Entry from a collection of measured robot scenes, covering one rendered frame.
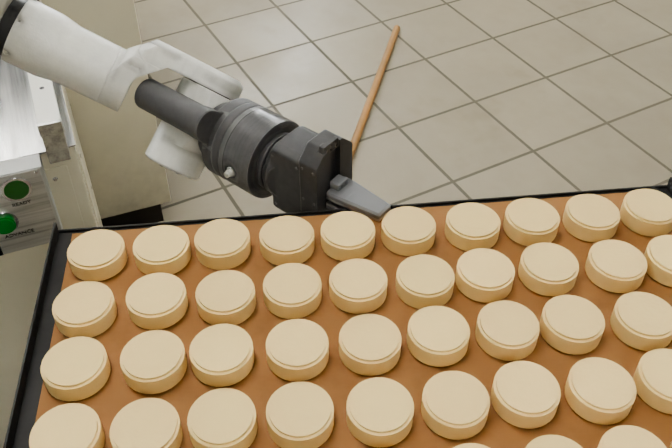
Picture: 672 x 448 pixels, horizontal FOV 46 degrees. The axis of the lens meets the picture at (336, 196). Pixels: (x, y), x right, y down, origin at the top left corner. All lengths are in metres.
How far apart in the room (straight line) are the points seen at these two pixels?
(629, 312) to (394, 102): 2.02
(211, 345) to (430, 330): 0.17
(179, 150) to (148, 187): 1.27
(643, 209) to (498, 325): 0.21
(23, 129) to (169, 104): 0.42
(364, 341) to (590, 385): 0.17
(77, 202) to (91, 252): 0.50
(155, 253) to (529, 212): 0.34
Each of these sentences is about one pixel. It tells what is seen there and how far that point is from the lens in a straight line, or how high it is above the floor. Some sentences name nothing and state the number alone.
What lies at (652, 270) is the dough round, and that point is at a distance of 0.75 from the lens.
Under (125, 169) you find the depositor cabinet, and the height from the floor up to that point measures 0.23.
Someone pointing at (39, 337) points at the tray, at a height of 1.00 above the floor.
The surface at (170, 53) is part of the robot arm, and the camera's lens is 0.86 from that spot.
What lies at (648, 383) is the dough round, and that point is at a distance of 0.66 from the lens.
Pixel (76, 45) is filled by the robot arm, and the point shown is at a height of 1.09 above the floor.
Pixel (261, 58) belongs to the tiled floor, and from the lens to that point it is 2.88.
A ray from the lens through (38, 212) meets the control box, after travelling 1.19.
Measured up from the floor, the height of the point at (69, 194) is 0.76.
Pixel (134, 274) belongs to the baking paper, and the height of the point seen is 1.00.
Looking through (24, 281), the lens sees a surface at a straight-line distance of 1.32.
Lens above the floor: 1.52
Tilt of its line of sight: 42 degrees down
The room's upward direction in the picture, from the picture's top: straight up
